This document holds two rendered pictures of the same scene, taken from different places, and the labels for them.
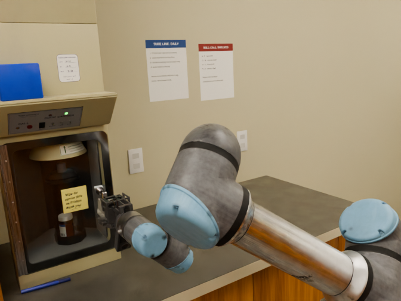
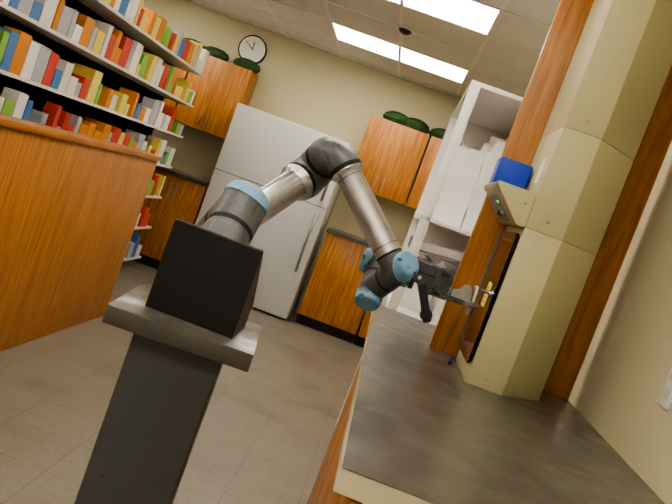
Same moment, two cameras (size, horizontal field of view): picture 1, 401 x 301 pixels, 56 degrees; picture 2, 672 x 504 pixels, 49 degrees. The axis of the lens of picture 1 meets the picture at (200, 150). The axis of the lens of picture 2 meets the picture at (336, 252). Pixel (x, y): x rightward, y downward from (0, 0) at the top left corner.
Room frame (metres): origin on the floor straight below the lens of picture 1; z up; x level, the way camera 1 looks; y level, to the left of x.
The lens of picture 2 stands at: (2.03, -1.70, 1.32)
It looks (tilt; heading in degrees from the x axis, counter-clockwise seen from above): 4 degrees down; 126
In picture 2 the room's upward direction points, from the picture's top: 20 degrees clockwise
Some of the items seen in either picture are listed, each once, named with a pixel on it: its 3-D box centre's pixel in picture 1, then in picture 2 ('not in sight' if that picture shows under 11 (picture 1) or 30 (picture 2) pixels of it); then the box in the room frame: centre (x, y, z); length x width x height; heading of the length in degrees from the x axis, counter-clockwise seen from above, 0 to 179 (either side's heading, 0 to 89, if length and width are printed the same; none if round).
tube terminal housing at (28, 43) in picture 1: (49, 150); (544, 267); (1.21, 0.49, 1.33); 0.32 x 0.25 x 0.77; 122
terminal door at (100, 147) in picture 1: (65, 200); (486, 293); (1.10, 0.42, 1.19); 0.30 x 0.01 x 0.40; 122
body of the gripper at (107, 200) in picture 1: (120, 214); (431, 281); (1.00, 0.24, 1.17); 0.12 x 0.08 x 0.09; 33
